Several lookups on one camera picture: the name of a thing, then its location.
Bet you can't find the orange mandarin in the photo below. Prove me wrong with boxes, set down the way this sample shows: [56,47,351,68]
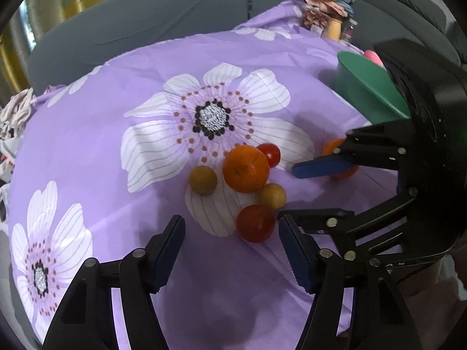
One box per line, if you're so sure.
[321,137,360,180]
[222,145,270,194]

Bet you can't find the yellow-brown fruit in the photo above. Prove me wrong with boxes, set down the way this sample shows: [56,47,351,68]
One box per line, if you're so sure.
[188,165,218,195]
[257,183,287,210]

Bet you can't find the red tomato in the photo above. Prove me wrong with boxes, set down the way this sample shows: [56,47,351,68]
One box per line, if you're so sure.
[257,143,281,168]
[235,205,276,243]

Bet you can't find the green plastic bowl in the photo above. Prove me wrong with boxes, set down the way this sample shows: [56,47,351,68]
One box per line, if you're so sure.
[333,51,410,124]

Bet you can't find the pink plush toy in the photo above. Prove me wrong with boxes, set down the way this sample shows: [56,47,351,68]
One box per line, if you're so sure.
[363,50,385,68]

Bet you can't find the clear plastic bottle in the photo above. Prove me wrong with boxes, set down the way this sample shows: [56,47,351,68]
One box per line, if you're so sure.
[339,20,356,43]

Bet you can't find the cream yellow bottle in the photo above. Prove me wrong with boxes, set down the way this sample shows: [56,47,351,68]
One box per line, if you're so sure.
[323,18,342,41]

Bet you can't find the purple floral cloth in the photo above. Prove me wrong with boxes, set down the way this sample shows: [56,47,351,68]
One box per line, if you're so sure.
[9,2,397,349]

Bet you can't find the white patterned cloth pile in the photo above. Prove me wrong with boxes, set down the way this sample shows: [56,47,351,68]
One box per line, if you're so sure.
[1,89,35,232]

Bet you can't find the clear box of dried petals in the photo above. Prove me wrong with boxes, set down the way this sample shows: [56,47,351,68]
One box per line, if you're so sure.
[303,9,329,32]

